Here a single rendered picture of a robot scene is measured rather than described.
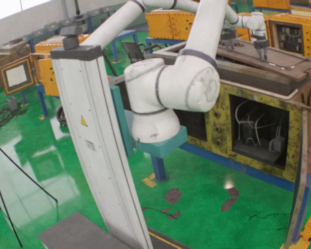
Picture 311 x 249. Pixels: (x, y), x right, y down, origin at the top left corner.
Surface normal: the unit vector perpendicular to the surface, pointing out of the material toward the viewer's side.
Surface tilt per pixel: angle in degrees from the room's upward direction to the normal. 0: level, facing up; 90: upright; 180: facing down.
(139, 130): 68
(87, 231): 0
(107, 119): 90
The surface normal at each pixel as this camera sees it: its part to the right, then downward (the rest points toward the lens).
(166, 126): 0.36, -0.04
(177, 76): -0.50, -0.40
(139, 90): -0.57, 0.43
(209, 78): 0.71, 0.14
